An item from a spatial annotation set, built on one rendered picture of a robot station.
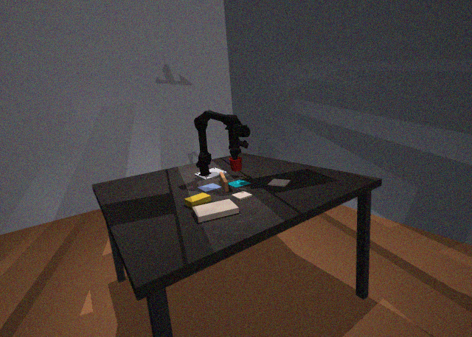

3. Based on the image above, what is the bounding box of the yellow rectangular block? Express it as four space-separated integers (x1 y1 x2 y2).
184 193 211 208

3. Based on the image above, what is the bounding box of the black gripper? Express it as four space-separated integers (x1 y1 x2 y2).
229 137 241 160

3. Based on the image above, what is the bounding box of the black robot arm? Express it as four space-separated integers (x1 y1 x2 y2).
194 111 250 176

